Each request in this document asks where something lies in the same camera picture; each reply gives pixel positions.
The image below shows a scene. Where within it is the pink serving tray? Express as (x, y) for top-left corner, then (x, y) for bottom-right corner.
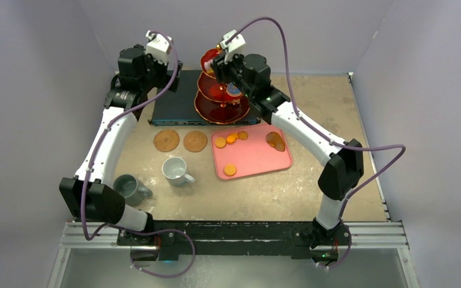
(210, 124), (293, 180)

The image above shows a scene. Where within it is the left woven rattan coaster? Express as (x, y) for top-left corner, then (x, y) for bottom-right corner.
(153, 129), (180, 152)

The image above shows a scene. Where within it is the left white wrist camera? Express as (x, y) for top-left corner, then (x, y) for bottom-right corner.
(145, 30), (172, 66)

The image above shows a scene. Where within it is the red three-tier cake stand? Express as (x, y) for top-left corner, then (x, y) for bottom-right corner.
(194, 45), (250, 125)

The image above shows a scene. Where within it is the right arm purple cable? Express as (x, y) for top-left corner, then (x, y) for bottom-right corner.
(224, 16), (407, 270)

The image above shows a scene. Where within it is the brown baked bread piece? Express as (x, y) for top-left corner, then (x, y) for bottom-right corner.
(265, 131), (286, 152)

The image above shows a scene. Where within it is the round biscuit near fish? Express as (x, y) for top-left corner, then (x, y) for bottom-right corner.
(214, 137), (227, 148)

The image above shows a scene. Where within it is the white ceramic mug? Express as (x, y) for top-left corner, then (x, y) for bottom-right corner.
(161, 157), (195, 186)

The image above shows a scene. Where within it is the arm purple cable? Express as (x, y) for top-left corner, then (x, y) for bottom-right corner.
(80, 31), (196, 278)
(224, 16), (407, 270)

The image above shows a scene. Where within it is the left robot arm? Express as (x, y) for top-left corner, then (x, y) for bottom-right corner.
(59, 40), (182, 245)

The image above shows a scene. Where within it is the round biscuit tray corner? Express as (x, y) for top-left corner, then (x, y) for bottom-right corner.
(223, 164), (237, 176)

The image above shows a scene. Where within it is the woven rattan coaster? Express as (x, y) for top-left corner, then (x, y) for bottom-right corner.
(183, 130), (208, 152)
(153, 129), (180, 152)

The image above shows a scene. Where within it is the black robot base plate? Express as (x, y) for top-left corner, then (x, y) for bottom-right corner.
(117, 220), (352, 263)

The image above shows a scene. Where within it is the dark network switch box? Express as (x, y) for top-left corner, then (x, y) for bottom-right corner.
(148, 70), (261, 127)

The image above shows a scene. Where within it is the right woven rattan coaster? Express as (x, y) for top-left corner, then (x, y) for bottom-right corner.
(183, 130), (208, 152)

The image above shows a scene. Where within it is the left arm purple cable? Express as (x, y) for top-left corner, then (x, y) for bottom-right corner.
(80, 31), (196, 278)

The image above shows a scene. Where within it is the aluminium frame rail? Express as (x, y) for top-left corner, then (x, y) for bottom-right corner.
(59, 221), (408, 255)

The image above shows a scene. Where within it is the blue frosted donut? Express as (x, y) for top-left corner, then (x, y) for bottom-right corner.
(226, 83), (242, 98)

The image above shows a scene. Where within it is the swirl butter cookie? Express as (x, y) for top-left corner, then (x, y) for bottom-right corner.
(237, 131), (249, 140)

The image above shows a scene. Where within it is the orange fish shaped cake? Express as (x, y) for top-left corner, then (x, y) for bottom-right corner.
(226, 133), (240, 144)

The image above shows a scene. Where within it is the grey ceramic mug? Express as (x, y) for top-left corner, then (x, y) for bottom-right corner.
(113, 174), (153, 206)

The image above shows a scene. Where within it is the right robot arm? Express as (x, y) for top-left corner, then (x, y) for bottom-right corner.
(202, 52), (364, 244)

